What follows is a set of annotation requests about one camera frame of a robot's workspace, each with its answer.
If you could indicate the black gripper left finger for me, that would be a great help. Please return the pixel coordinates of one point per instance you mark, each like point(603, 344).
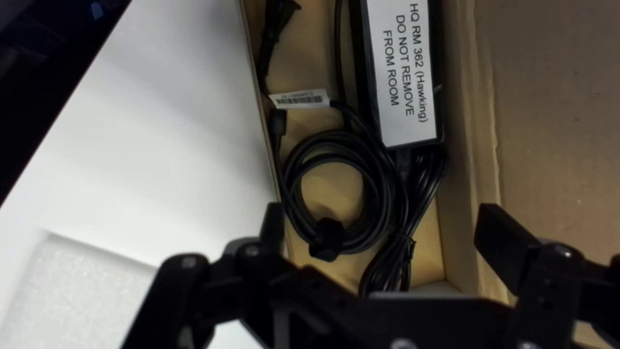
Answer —
point(282, 306)

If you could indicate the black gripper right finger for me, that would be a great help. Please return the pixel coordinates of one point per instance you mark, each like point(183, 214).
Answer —
point(555, 284)

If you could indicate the white foam sheet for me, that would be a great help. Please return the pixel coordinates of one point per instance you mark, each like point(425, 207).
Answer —
point(63, 294)

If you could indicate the brown cardboard box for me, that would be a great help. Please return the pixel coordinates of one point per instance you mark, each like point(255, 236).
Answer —
point(534, 125)

